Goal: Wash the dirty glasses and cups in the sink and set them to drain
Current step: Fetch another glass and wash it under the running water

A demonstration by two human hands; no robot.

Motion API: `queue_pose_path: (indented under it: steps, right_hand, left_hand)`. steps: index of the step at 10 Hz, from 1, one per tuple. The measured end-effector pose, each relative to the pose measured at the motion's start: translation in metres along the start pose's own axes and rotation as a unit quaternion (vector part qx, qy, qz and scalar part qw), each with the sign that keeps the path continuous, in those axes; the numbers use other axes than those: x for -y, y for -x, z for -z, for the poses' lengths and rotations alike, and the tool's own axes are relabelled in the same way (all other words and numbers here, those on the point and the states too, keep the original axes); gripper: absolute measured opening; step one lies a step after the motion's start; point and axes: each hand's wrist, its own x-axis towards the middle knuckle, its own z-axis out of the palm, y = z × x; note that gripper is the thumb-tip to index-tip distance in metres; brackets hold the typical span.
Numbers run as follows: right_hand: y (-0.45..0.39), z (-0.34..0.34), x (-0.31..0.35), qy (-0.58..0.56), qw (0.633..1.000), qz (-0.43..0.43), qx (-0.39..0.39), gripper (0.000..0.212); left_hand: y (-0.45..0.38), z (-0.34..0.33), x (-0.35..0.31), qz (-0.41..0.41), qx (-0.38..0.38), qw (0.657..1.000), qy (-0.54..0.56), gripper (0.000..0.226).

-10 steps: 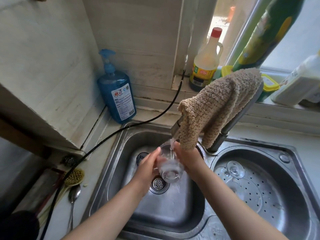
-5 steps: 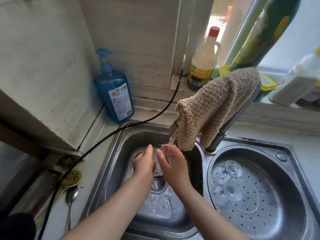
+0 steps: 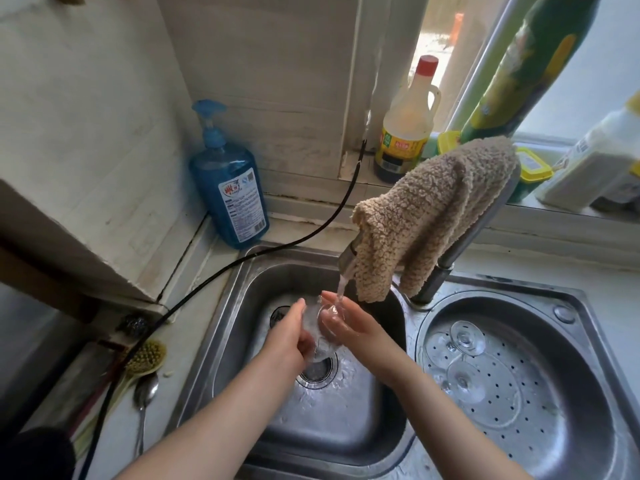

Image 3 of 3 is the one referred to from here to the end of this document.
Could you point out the person's right hand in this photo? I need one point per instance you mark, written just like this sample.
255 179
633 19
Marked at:
360 332

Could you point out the person's left hand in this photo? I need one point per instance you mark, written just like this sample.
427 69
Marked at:
282 342

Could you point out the person's left thumb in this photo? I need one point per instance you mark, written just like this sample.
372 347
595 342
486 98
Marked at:
298 312

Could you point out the person's right thumb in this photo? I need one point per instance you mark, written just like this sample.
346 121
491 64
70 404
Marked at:
339 300

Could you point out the clear wine glass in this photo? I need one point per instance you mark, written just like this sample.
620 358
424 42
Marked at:
465 382
319 340
467 338

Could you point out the person's left forearm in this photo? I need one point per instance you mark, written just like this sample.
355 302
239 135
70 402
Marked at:
215 424

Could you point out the person's right forearm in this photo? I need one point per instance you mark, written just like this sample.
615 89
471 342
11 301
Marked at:
440 424

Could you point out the metal drain strainer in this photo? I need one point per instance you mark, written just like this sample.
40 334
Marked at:
317 373

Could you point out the stainless steel double sink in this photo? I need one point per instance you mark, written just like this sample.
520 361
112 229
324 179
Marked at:
280 419

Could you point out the metal sink faucet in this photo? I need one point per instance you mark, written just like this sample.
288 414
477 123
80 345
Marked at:
445 267

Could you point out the beige fluffy dish cloth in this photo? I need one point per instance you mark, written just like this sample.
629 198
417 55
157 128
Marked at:
425 209

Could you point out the blue soap pump bottle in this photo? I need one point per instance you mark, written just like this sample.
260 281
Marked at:
230 194

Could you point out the wooden dish brush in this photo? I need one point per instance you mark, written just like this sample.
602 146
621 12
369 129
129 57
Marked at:
145 355

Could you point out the steel wool scrubber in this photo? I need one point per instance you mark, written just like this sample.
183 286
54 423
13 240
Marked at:
133 325

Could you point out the metal spoon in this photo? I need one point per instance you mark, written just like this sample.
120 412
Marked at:
145 389

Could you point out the red-capped vinegar bottle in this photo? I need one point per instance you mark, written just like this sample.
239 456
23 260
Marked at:
405 124

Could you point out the green tub with yellow lid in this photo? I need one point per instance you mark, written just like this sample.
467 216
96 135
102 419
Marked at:
532 170
447 142

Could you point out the perforated steel drain tray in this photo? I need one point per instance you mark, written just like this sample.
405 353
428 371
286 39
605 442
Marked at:
530 399

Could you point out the red stick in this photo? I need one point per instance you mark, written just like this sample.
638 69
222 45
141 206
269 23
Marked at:
95 394

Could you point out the white plastic bottle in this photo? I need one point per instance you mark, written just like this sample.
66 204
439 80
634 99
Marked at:
590 159

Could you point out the large green bottle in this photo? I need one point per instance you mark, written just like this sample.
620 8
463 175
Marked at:
530 59

